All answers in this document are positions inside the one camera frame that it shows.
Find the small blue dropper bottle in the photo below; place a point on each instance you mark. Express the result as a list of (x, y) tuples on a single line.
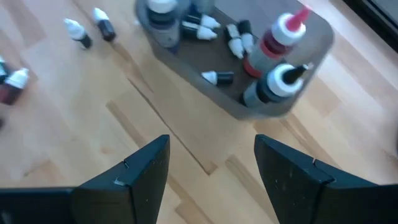
[(205, 21)]

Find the large bottle with red tip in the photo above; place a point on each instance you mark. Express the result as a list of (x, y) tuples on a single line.
[(286, 31)]

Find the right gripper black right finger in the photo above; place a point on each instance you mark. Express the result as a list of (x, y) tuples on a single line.
[(298, 196)]

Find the black aluminium table frame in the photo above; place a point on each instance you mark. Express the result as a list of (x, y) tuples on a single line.
[(373, 18)]

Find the large bottle with purple tip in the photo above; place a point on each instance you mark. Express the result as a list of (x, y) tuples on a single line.
[(166, 34)]

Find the small black white-labelled dropper bottle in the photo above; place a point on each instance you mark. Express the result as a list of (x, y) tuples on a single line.
[(2, 71)]

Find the small dark red dropper bottle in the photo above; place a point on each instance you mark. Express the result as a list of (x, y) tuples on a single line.
[(12, 90)]

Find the large bottle with black tip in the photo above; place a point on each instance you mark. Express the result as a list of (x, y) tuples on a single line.
[(281, 82)]

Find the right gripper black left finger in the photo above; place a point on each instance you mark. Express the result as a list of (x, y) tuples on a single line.
[(133, 193)]

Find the small purple dropper bottle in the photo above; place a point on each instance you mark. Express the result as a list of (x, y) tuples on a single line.
[(202, 32)]

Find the small green-labelled dropper bottle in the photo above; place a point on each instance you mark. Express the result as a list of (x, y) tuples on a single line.
[(105, 28)]

